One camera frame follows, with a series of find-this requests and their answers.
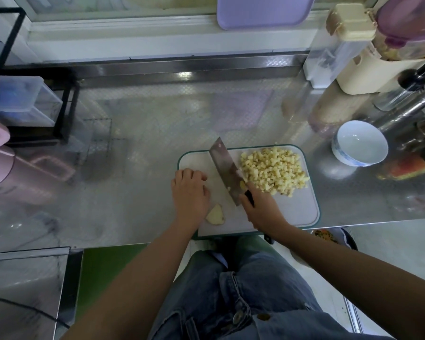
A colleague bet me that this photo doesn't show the person's blue jeans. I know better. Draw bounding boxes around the person's blue jeans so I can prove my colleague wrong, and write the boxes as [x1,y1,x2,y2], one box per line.
[147,236,394,340]

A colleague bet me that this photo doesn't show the clear plastic storage box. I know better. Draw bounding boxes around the clear plastic storage box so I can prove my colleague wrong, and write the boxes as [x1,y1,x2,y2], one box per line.
[0,75,63,128]

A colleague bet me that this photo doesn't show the black metal rack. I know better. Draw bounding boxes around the black metal rack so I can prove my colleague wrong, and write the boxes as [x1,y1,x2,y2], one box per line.
[0,7,79,146]

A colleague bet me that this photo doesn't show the clear container cream lid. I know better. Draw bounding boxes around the clear container cream lid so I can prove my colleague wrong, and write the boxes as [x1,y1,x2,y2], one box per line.
[302,3,378,90]

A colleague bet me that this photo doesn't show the white bowl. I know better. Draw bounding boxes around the white bowl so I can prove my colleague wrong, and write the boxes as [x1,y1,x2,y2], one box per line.
[331,119,390,168]

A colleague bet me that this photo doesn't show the cream plastic canister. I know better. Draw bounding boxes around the cream plastic canister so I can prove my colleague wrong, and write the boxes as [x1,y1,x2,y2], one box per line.
[336,44,425,95]

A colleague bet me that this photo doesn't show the pink kettle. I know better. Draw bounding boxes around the pink kettle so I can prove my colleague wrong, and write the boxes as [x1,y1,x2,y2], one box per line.
[0,115,77,206]

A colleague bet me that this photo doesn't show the steel bin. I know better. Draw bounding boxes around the steel bin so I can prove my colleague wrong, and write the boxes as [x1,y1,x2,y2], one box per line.
[0,246,72,340]

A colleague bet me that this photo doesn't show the person's right forearm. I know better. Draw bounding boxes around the person's right forearm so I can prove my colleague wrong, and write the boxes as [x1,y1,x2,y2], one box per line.
[278,221,425,340]

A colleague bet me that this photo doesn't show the white cutting board green rim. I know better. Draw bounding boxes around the white cutting board green rim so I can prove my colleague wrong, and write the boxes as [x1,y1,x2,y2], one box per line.
[177,144,322,239]

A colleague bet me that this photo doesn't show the person's right hand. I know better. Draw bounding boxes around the person's right hand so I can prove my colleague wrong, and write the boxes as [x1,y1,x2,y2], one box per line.
[239,183,291,234]

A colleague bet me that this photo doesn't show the purple lid food container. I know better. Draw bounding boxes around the purple lid food container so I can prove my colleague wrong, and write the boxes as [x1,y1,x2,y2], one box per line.
[374,0,425,62]

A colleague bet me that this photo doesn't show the person's left forearm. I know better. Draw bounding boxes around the person's left forearm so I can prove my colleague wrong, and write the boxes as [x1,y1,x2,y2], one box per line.
[60,221,201,340]

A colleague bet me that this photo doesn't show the pile of diced potato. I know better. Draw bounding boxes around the pile of diced potato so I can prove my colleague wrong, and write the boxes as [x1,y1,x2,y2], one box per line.
[238,145,310,197]

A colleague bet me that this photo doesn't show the green mat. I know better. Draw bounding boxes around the green mat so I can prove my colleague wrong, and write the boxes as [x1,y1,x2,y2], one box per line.
[76,243,150,319]

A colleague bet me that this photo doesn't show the steel cleaver knife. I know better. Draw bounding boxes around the steel cleaver knife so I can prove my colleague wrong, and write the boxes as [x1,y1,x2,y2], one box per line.
[209,136,256,208]

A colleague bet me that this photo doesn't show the pile of yellow potato slices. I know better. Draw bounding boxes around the pile of yellow potato slices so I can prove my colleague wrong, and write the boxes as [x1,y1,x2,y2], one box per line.
[205,203,226,226]

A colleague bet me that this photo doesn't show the person's left hand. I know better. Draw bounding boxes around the person's left hand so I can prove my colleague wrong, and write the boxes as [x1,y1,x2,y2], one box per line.
[170,168,212,231]

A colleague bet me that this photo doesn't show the metal bowl with scraps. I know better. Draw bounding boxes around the metal bowl with scraps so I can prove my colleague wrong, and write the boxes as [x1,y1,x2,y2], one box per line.
[292,227,358,265]

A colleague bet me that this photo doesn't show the glass bottle black cap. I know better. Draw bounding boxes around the glass bottle black cap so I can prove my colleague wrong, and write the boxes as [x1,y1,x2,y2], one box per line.
[372,61,425,112]

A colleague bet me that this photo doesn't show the purple plastic cutting board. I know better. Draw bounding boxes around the purple plastic cutting board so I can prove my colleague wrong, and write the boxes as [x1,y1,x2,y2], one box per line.
[216,0,317,30]

